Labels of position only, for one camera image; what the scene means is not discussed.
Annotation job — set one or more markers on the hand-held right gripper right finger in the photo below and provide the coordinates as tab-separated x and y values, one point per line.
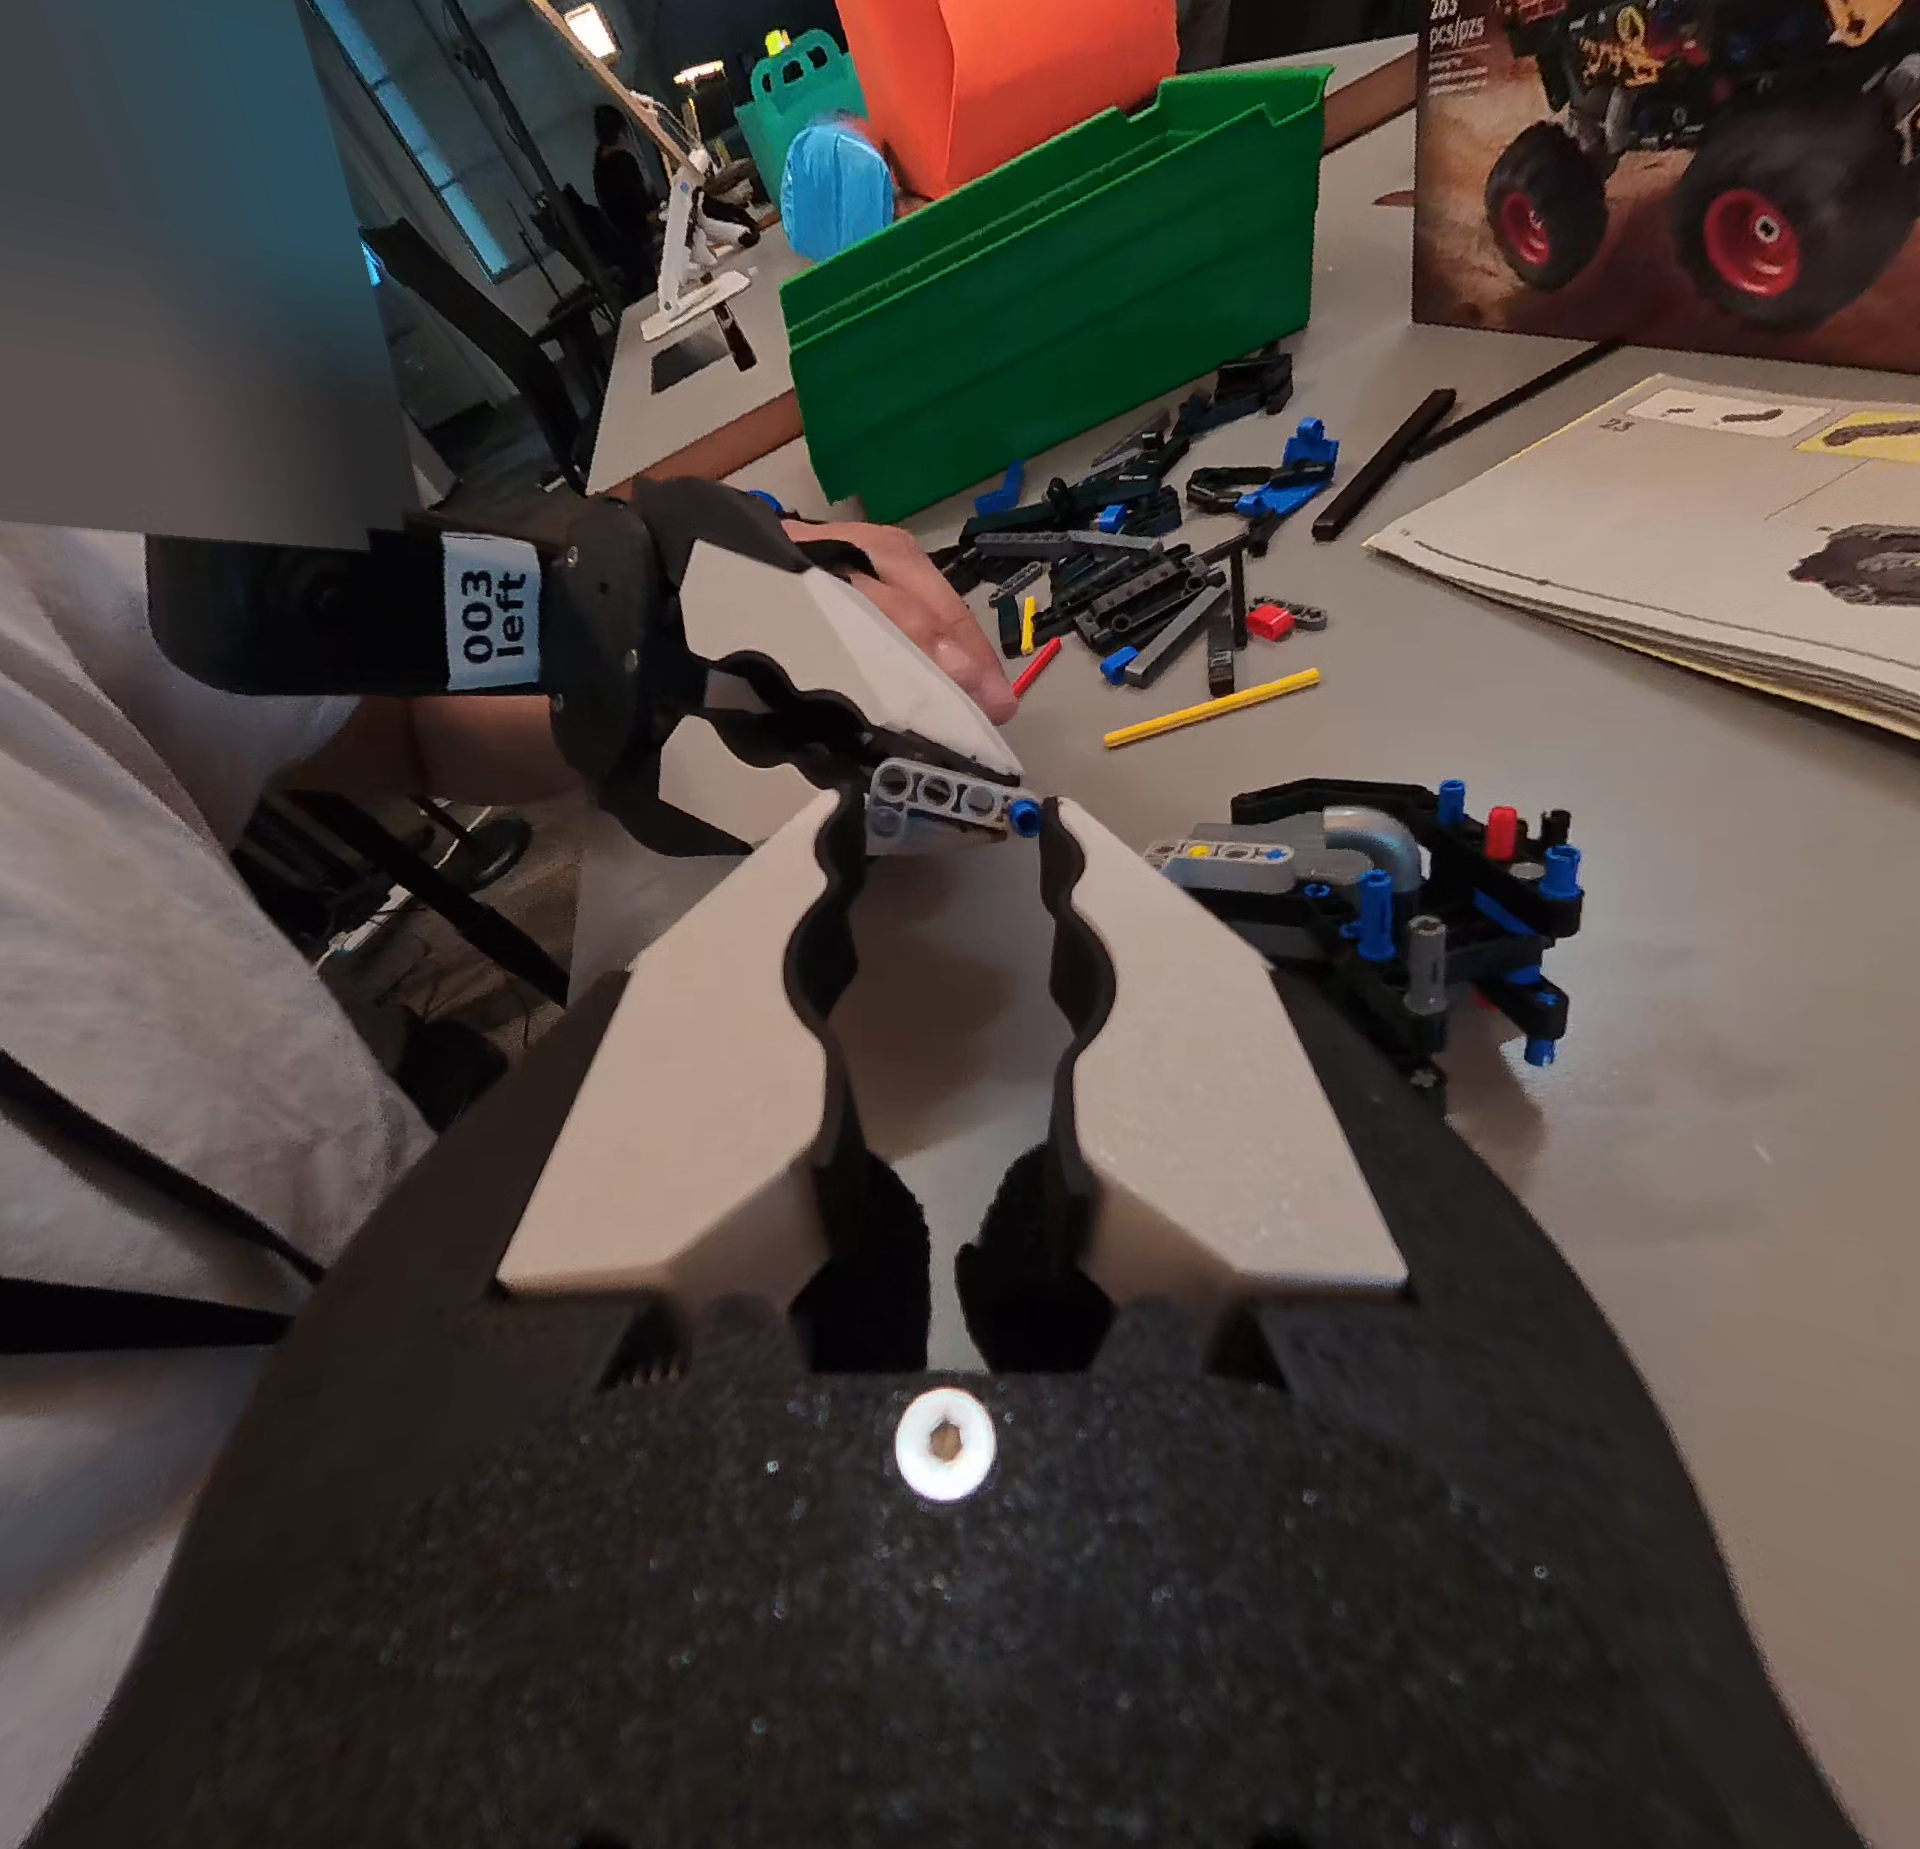
1230	1130

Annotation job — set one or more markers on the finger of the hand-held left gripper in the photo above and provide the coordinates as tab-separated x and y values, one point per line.
839	634
737	777

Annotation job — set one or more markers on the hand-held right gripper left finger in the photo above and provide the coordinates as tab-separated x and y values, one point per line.
675	1114

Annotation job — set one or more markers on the grey angled beam blue pin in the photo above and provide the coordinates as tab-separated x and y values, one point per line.
938	796

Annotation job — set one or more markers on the black toy chassis assembly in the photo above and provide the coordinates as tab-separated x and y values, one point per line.
1441	964

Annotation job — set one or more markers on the instruction booklet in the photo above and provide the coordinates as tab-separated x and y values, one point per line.
1622	559

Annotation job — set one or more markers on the person's left forearm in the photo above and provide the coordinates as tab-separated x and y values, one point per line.
450	747

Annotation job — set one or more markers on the monster truck set box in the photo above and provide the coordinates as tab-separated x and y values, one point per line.
1649	109

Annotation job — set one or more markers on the person's left hand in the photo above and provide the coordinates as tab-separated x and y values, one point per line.
915	589

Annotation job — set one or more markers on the red axle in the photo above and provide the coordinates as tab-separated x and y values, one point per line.
1037	668

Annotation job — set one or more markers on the pile of loose brick pieces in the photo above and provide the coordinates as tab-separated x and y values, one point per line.
1141	589

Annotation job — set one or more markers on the black mesh chair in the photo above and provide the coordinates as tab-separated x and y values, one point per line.
480	335

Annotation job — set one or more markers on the white stand with wooden board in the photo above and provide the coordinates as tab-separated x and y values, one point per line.
698	289

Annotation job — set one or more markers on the green plastic bin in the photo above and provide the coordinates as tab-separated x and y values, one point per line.
1050	335

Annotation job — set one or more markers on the yellow axle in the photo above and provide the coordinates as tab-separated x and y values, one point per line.
1216	707

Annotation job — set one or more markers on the red small brick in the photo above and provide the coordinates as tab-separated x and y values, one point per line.
1268	622

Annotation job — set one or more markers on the blue wrapped roll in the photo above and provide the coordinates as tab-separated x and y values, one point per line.
832	193

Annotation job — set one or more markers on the window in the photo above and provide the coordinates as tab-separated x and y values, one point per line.
405	140

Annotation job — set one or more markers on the teal tote bag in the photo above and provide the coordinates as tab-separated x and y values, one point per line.
812	95

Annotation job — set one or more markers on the person's white t-shirt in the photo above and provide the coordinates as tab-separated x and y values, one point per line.
150	981

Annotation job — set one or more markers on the long black beam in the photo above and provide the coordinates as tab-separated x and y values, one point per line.
1383	465

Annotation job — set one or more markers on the bright studio lamp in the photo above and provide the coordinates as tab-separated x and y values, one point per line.
597	32

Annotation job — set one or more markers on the orange paper bag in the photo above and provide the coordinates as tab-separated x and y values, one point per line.
1020	49

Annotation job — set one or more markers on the thin black rod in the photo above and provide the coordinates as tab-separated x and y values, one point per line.
1515	397

